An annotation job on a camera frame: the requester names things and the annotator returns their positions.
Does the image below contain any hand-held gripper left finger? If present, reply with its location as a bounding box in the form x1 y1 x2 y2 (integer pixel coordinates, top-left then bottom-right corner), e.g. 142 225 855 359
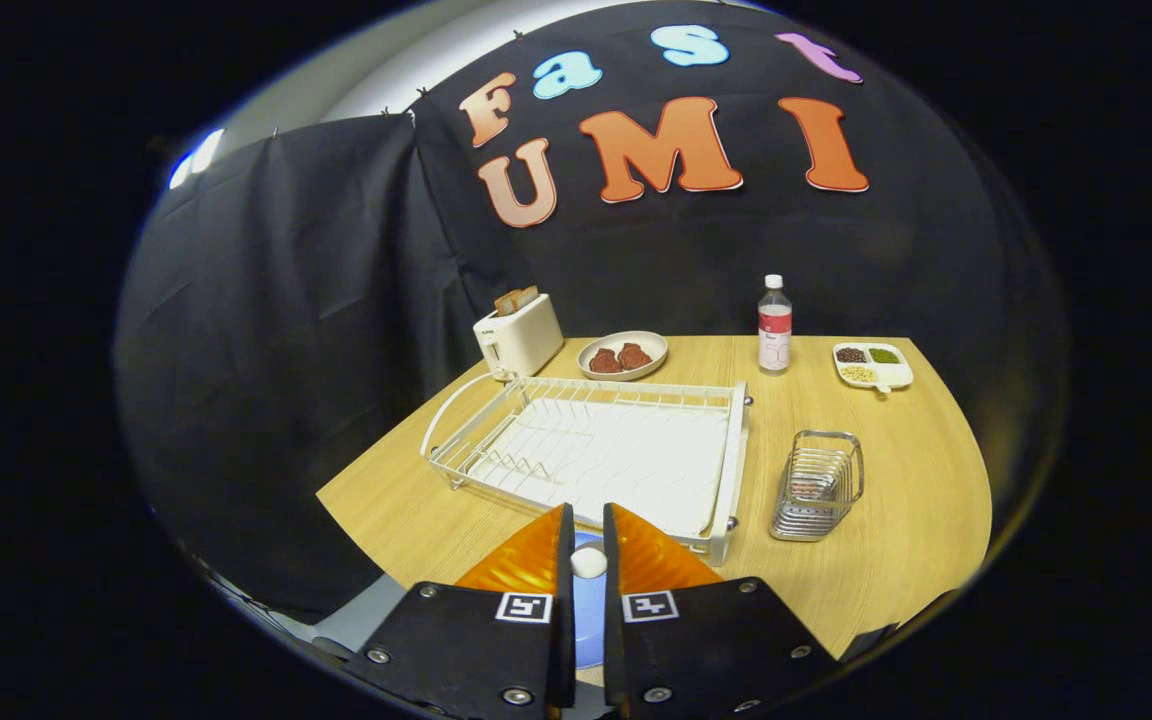
336 502 577 720

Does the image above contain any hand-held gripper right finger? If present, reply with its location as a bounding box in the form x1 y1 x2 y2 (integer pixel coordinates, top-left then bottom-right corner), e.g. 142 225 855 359
602 502 842 720

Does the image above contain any blue plate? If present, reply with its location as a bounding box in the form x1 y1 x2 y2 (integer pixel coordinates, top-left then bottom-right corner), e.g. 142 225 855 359
572 530 607 669

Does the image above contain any white wire dish rack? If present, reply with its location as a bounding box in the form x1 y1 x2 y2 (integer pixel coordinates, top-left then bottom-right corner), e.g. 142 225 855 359
420 372 752 568

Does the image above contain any metal wire basket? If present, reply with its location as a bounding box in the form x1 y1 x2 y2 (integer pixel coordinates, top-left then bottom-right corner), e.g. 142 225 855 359
770 430 866 543

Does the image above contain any beige plate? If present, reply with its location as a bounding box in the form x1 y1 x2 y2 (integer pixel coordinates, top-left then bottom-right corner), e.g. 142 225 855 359
577 331 670 382

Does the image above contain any white divided dish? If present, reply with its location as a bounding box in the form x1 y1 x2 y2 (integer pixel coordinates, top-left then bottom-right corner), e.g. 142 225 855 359
832 342 915 395

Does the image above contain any white toaster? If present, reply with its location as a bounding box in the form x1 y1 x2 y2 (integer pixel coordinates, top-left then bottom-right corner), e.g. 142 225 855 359
472 292 566 381

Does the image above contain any clear bottle with red label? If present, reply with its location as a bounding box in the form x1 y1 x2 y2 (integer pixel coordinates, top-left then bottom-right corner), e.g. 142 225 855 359
757 274 794 376

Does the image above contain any ceiling light panel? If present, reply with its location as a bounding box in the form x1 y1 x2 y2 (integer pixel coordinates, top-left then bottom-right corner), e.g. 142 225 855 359
168 128 227 191

